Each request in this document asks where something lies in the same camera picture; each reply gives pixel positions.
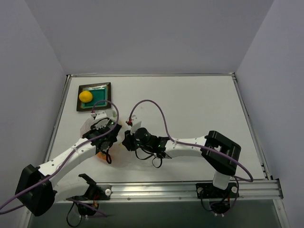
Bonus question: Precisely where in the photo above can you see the orange fake fruit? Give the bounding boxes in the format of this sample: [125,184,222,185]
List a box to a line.
[97,152,112,163]

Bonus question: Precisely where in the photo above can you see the translucent plastic bag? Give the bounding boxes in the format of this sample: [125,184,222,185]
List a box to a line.
[80,116,136,169]

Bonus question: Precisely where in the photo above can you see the yellow fake lemon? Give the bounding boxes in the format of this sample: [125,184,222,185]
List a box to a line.
[78,90,93,103]

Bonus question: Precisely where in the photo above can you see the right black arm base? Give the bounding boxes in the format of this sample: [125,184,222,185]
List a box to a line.
[195,182,239,217]

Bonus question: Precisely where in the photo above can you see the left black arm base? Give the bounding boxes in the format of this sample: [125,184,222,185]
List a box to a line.
[67,173,112,218]

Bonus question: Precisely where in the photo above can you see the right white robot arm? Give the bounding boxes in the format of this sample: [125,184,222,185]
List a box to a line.
[122,127,241,196]

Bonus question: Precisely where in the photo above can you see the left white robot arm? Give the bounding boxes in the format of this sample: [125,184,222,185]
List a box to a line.
[15,118,122,216]

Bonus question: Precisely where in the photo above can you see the square teal brown-rimmed plate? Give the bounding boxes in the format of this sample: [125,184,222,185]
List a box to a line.
[76,82,111,112]

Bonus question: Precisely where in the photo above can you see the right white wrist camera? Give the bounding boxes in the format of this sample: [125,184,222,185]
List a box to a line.
[126,115,142,135]

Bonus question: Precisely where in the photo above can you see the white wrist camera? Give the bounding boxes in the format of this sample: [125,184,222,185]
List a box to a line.
[90,111,107,121]
[126,115,142,135]

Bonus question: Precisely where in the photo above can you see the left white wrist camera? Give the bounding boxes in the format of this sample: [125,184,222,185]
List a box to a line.
[90,111,107,121]

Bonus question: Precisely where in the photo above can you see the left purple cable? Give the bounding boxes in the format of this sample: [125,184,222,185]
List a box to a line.
[0,100,120,213]

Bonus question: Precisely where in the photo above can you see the purple cable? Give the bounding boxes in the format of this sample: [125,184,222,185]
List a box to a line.
[129,99,254,213]
[0,100,120,213]

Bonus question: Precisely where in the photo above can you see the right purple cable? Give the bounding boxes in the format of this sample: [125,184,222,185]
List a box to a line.
[129,99,254,213]

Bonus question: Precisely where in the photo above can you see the aluminium front rail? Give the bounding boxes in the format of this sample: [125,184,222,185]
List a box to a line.
[26,179,285,204]

